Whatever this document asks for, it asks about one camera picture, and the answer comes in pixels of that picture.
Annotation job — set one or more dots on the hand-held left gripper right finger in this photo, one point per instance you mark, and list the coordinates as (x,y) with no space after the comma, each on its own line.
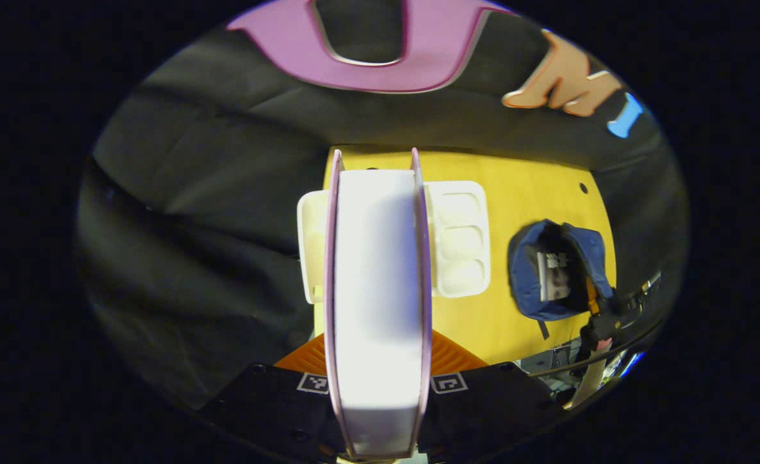
(483,406)

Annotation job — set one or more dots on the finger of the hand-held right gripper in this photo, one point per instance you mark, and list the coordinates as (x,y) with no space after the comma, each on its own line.
(590,299)

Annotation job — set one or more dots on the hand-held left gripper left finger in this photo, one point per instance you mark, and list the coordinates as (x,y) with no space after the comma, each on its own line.
(270,406)

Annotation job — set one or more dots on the blue schoolbag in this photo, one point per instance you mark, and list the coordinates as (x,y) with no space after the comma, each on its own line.
(525,283)

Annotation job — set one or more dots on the white bookshelf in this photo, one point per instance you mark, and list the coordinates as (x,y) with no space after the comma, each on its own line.
(460,245)

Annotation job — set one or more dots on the pink book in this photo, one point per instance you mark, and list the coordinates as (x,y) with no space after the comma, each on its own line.
(380,290)

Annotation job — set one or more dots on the black backdrop cloth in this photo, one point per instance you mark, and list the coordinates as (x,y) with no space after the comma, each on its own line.
(193,193)

